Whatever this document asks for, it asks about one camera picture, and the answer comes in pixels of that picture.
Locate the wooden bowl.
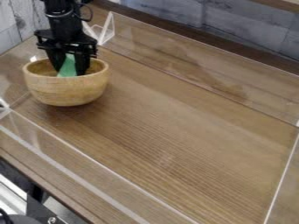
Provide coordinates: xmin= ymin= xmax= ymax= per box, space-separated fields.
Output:
xmin=22 ymin=59 xmax=110 ymax=107

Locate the black cable lower left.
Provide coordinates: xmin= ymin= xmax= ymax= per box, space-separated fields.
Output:
xmin=0 ymin=207 xmax=13 ymax=224

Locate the green rectangular block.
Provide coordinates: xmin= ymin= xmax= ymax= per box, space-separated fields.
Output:
xmin=57 ymin=54 xmax=77 ymax=78

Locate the black metal table bracket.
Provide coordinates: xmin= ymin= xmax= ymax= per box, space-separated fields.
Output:
xmin=25 ymin=196 xmax=64 ymax=224

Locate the clear acrylic corner bracket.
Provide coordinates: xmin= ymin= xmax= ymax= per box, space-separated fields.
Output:
xmin=82 ymin=12 xmax=116 ymax=46

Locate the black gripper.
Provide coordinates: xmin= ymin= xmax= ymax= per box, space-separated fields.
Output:
xmin=33 ymin=11 xmax=97 ymax=76

